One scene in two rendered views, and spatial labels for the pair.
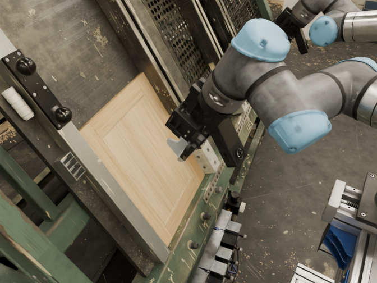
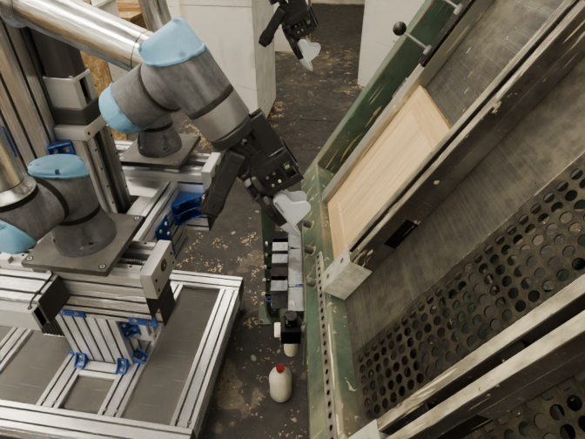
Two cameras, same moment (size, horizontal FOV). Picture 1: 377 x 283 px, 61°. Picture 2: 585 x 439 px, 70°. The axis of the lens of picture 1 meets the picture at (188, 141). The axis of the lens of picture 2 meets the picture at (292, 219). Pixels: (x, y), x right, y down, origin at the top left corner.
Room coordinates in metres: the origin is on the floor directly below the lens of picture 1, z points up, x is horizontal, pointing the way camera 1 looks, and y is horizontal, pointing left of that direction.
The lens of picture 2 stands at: (1.60, -0.50, 1.75)
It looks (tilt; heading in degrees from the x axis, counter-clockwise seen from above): 38 degrees down; 157
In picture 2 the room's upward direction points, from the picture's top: straight up
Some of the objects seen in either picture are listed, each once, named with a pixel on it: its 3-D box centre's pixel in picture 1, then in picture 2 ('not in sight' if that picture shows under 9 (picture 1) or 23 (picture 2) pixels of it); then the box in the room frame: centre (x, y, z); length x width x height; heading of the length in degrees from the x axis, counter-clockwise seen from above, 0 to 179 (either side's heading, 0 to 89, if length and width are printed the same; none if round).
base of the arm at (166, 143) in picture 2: not in sight; (157, 133); (0.21, -0.41, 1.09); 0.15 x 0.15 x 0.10
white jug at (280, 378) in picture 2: not in sight; (280, 380); (0.68, -0.16, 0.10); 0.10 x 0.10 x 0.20
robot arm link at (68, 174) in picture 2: not in sight; (62, 185); (0.64, -0.68, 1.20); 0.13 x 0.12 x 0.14; 139
